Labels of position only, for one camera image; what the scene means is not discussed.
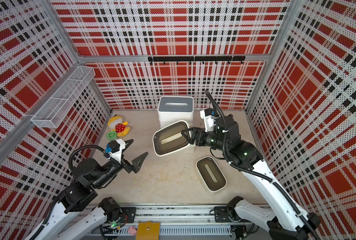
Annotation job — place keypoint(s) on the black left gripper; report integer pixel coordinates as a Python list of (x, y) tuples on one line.
[(136, 166)]

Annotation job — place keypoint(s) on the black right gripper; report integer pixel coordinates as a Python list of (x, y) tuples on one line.
[(195, 132)]

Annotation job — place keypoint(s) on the cream tissue box dark lid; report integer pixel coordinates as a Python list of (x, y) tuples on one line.
[(169, 140)]

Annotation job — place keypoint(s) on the white tissue box grey lid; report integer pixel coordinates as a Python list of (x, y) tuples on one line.
[(176, 108)]

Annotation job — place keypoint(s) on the cream box dark lid front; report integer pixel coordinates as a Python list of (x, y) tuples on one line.
[(210, 174)]

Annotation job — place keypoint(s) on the white box bamboo lid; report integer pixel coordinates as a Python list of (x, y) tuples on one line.
[(165, 123)]

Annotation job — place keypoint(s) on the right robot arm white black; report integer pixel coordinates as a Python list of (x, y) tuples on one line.
[(286, 220)]

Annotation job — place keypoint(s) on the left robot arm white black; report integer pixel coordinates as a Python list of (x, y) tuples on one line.
[(89, 176)]

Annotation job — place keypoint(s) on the green lid air freshener jar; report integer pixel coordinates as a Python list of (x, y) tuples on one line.
[(112, 136)]

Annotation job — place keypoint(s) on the yellow plush toy red dots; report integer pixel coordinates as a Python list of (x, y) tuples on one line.
[(119, 126)]

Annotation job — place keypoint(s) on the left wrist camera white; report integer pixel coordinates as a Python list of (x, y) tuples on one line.
[(115, 148)]

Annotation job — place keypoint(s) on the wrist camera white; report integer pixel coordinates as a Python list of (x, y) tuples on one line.
[(115, 148), (209, 119)]

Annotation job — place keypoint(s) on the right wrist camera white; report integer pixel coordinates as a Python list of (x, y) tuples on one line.
[(209, 119)]

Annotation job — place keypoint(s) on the black wall hook rail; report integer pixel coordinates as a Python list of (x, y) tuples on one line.
[(198, 59)]

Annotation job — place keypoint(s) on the pink small object on rail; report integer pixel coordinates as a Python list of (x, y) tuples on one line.
[(132, 231)]

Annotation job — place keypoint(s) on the yellow block on rail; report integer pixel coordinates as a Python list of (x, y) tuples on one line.
[(148, 231)]

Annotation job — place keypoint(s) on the white wire mesh wall basket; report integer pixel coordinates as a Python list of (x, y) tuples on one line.
[(55, 109)]

